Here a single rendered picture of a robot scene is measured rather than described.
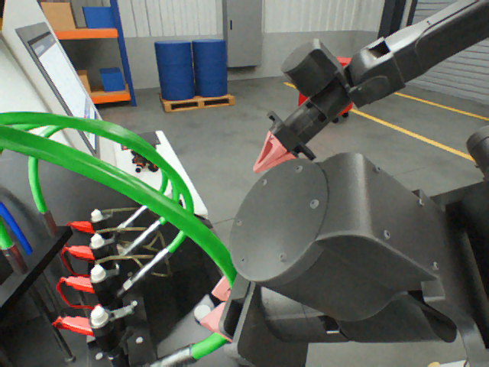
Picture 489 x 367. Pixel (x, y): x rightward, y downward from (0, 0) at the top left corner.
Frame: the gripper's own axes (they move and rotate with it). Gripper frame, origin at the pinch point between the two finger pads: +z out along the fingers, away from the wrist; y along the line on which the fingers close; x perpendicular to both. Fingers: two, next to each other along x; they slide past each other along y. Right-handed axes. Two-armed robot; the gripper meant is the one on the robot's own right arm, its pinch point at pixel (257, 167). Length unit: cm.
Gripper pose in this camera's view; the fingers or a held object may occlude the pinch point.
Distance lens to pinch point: 53.7
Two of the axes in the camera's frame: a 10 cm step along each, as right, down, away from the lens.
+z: -7.0, 6.7, 2.4
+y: -6.9, -5.5, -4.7
